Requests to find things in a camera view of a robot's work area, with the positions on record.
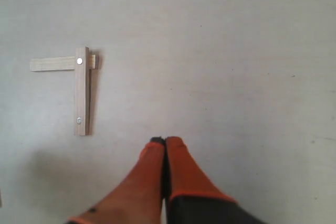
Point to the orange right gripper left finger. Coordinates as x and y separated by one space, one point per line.
138 198

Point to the wooden stick with holes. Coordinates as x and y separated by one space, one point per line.
82 91

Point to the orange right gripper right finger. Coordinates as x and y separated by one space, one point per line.
192 197

